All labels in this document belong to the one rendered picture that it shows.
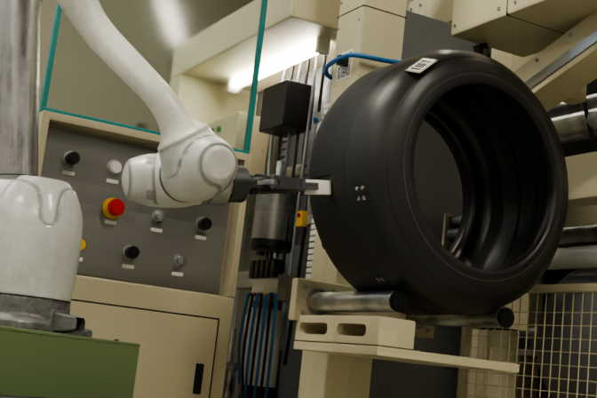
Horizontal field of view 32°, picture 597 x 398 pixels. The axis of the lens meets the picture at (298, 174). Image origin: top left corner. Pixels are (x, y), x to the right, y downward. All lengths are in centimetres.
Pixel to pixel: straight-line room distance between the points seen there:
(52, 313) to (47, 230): 14
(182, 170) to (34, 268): 30
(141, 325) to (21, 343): 86
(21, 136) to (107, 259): 59
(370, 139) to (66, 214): 64
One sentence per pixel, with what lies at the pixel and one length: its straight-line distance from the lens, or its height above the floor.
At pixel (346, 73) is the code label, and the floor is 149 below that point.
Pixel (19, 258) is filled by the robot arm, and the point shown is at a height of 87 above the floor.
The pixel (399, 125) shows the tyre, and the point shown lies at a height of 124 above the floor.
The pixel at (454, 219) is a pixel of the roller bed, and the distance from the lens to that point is 284.
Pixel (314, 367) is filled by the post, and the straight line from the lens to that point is 255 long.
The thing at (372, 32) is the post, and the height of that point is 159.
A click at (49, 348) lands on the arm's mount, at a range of 176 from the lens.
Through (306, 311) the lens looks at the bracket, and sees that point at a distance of 244.
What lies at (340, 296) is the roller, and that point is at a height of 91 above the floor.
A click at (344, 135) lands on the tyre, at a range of 218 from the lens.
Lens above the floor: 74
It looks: 11 degrees up
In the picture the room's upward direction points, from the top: 6 degrees clockwise
